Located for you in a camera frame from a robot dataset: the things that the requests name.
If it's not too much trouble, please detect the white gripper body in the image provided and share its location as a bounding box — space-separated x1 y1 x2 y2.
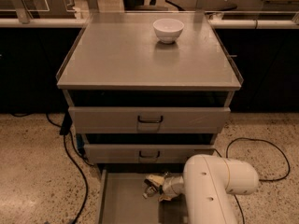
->
162 175 185 198

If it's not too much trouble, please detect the clear plastic water bottle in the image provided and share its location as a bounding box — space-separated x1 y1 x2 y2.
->
143 180 160 199

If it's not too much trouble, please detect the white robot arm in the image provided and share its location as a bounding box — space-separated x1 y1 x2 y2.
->
143 154 259 224

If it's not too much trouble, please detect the grey bottom drawer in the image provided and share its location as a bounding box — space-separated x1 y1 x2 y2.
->
95 169 191 224

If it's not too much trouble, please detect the grey drawer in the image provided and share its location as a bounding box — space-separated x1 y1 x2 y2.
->
68 106 230 133
95 169 191 224
84 145 214 163

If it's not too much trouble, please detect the grey middle drawer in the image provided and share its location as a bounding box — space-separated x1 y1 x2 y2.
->
84 145 214 163

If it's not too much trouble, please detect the grey drawer cabinet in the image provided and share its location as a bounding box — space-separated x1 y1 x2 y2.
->
55 10 244 224

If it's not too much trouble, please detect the grey top drawer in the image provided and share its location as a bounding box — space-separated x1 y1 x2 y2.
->
68 106 230 133

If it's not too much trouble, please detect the black power adapter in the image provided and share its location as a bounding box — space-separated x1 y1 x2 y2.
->
60 112 72 135

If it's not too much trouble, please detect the white ceramic bowl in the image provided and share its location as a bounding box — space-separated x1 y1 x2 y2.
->
153 19 184 44

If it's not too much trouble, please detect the black cable on right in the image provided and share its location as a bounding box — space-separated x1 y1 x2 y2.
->
213 136 292 224

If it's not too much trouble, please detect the black cable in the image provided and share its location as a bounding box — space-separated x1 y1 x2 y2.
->
8 111 94 224
213 136 292 224

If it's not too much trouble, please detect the black cable on left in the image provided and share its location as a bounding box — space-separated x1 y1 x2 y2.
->
8 111 94 224

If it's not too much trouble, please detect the white horizontal rail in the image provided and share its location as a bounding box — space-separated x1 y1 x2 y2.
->
0 19 299 29

